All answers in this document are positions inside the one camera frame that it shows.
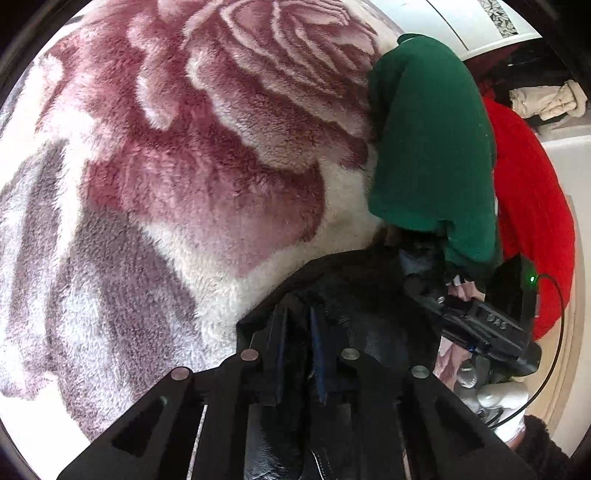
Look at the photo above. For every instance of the black leather jacket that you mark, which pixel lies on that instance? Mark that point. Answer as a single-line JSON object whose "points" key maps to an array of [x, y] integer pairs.
{"points": [[369, 304]]}

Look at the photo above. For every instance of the beige hanging coat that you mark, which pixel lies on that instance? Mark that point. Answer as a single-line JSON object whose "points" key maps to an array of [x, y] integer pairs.
{"points": [[549, 99]]}

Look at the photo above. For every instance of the person's right forearm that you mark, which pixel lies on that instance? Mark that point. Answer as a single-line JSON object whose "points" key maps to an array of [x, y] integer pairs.
{"points": [[540, 447]]}

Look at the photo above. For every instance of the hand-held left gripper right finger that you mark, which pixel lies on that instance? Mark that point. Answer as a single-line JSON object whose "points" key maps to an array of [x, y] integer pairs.
{"points": [[319, 355]]}

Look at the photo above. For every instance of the red knitted blanket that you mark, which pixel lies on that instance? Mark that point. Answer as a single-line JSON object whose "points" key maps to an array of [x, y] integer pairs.
{"points": [[526, 184]]}

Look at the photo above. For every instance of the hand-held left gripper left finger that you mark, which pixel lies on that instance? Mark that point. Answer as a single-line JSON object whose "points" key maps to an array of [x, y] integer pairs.
{"points": [[282, 337]]}

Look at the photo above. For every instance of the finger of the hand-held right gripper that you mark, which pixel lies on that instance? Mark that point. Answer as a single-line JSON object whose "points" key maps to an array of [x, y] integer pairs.
{"points": [[431, 297]]}

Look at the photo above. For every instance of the beige bed headboard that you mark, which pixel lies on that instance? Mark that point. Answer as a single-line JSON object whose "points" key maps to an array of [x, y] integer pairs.
{"points": [[565, 161]]}

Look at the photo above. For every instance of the dark hanging clothes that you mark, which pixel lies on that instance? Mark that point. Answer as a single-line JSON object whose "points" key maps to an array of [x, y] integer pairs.
{"points": [[521, 64]]}

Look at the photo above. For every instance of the green folded sweater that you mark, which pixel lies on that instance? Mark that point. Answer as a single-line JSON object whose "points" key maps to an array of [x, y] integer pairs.
{"points": [[429, 138]]}

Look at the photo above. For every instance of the white sliding wardrobe door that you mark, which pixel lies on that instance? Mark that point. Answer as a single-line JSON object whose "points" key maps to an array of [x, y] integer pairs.
{"points": [[461, 23]]}

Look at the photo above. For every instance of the person's right hand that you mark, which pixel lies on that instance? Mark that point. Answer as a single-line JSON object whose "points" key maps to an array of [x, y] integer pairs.
{"points": [[503, 394]]}

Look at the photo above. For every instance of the floral plush bed blanket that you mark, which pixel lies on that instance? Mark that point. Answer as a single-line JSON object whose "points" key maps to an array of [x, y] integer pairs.
{"points": [[184, 184]]}

